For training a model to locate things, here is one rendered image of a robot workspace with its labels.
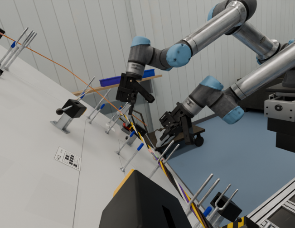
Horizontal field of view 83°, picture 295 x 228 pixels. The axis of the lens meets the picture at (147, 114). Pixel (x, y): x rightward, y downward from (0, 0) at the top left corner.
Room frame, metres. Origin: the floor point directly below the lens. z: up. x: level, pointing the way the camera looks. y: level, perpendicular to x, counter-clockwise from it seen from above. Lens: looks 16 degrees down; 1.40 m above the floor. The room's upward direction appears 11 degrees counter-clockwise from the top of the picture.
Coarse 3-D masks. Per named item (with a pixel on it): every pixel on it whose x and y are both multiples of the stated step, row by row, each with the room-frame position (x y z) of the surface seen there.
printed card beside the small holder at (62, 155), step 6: (60, 150) 0.28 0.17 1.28; (66, 150) 0.30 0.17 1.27; (54, 156) 0.26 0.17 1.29; (60, 156) 0.27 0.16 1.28; (66, 156) 0.28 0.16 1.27; (72, 156) 0.29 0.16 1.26; (78, 156) 0.30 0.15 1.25; (66, 162) 0.26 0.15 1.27; (72, 162) 0.27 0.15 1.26; (78, 162) 0.28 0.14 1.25; (78, 168) 0.26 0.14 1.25
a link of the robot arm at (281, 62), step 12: (288, 48) 0.60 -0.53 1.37; (276, 60) 0.61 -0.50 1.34; (288, 60) 0.59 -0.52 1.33; (252, 72) 0.65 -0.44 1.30; (264, 72) 0.62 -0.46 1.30; (276, 72) 0.60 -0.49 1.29; (240, 84) 0.66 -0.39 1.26; (252, 84) 0.63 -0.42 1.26; (264, 84) 0.63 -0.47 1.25; (240, 96) 0.65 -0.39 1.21
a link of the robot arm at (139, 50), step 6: (138, 36) 0.71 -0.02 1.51; (132, 42) 0.73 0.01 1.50; (138, 42) 0.70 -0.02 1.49; (144, 42) 0.70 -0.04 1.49; (132, 48) 0.71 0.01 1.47; (138, 48) 0.70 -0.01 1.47; (144, 48) 0.70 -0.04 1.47; (150, 48) 0.72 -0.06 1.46; (132, 54) 0.70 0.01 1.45; (138, 54) 0.69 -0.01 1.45; (144, 54) 0.70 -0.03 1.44; (150, 54) 0.71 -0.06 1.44; (132, 60) 0.69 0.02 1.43; (138, 60) 0.69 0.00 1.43; (144, 60) 0.70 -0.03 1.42
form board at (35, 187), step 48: (0, 48) 0.74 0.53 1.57; (0, 96) 0.34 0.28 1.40; (48, 96) 0.55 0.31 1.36; (0, 144) 0.21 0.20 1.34; (48, 144) 0.28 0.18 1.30; (96, 144) 0.42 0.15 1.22; (144, 144) 0.87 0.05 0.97; (0, 192) 0.15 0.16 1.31; (48, 192) 0.18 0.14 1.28; (96, 192) 0.23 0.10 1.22
